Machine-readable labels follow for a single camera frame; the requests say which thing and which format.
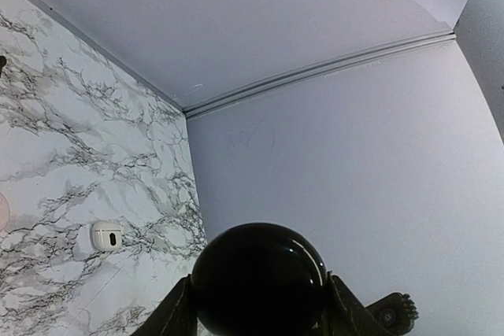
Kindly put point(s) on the black earbud far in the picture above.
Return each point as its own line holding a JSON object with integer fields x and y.
{"x": 3, "y": 62}

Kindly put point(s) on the black round earbud case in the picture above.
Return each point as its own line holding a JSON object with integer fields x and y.
{"x": 259, "y": 279}

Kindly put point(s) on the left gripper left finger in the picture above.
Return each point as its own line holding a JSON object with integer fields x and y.
{"x": 175, "y": 315}

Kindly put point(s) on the pink round earbud case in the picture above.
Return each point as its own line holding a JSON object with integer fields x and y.
{"x": 4, "y": 212}

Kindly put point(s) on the cream oval earbud case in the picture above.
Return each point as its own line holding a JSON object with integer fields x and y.
{"x": 106, "y": 236}

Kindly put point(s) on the left corner frame post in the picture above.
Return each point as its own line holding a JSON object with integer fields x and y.
{"x": 321, "y": 68}

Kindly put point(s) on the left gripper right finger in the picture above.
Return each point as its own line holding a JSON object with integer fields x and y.
{"x": 345, "y": 314}

